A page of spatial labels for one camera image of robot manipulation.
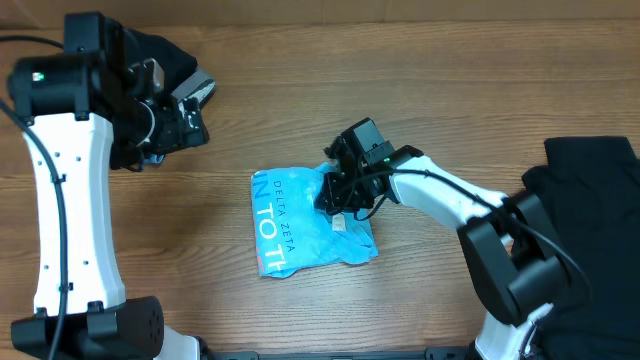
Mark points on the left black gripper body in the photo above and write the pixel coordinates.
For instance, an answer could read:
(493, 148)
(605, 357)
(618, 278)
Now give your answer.
(167, 134)

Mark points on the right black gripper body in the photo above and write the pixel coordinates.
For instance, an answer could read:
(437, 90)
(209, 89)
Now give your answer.
(349, 193)

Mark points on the light blue printed t-shirt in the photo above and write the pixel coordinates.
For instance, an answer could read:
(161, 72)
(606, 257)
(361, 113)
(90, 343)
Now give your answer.
(291, 234)

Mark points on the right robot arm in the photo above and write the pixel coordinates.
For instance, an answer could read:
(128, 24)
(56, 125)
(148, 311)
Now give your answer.
(517, 265)

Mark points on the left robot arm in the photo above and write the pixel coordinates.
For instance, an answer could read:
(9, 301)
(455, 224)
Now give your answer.
(111, 98)

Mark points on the folded grey garment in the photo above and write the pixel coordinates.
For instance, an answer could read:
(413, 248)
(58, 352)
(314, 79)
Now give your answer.
(200, 85)

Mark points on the folded blue denim garment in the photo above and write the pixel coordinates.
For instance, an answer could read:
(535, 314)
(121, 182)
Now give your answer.
(154, 160)

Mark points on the folded black garment on stack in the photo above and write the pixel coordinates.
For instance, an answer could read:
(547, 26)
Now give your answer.
(177, 64)

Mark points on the black garment at right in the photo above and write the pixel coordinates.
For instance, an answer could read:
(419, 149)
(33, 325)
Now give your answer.
(590, 189)

